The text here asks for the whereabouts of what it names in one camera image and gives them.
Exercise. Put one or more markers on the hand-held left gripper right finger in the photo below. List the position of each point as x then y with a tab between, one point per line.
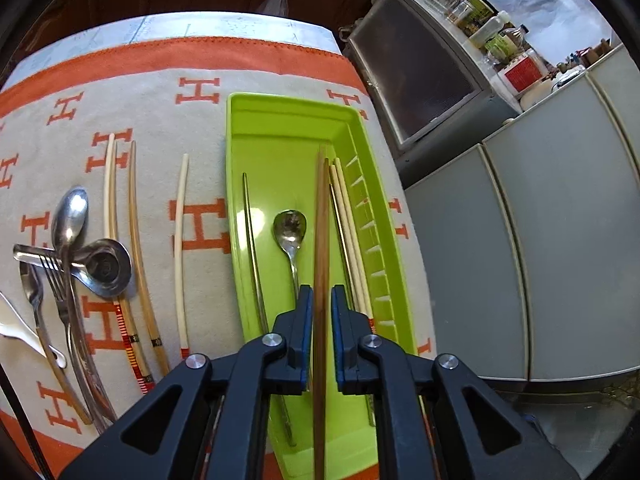
340	340

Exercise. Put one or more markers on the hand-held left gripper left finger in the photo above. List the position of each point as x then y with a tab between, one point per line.
305	340

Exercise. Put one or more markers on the brown wooden chopstick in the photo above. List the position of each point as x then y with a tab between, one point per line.
321	240
328	175

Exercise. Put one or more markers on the small metal spoon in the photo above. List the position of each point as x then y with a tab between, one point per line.
290	225

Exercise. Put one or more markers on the green plastic tray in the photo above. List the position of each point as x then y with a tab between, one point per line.
280	160

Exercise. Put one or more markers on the tan chopstick dark patterned end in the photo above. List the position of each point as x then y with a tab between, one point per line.
116	185
137	260

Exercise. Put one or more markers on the metal soup spoon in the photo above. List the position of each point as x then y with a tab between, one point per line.
107	270

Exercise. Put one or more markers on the metal fork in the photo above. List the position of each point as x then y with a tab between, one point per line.
61	305

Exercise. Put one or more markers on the large metal spoon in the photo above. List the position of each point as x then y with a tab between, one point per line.
70	220

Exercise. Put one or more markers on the silver refrigerator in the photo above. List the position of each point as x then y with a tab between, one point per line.
500	260

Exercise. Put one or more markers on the orange white printed blanket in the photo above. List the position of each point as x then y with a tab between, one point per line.
165	110

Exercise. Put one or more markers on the red label jar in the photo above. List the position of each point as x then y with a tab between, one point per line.
522	72

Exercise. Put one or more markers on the green label bottle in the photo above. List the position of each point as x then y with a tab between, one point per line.
505	45

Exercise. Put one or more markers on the white plastic bottle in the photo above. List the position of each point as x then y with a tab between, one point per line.
492	30

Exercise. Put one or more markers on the dark jar green label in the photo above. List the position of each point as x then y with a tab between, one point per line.
477	10

